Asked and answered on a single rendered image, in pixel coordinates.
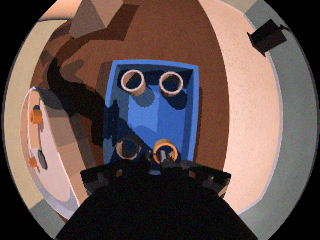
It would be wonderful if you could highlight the blue open-top crate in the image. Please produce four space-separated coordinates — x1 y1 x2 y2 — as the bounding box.
103 60 199 175

